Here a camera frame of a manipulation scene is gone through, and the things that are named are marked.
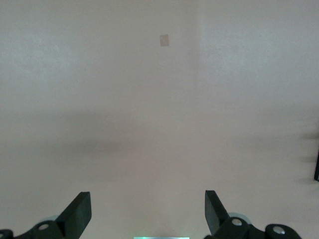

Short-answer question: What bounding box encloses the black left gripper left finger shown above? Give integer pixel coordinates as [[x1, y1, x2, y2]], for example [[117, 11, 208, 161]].
[[0, 191, 92, 239]]

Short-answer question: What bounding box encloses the black wire cup holder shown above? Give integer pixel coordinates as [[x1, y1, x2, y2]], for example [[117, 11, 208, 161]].
[[314, 148, 319, 182]]

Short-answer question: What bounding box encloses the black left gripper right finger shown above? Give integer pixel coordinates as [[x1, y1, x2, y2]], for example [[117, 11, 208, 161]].
[[204, 190, 304, 239]]

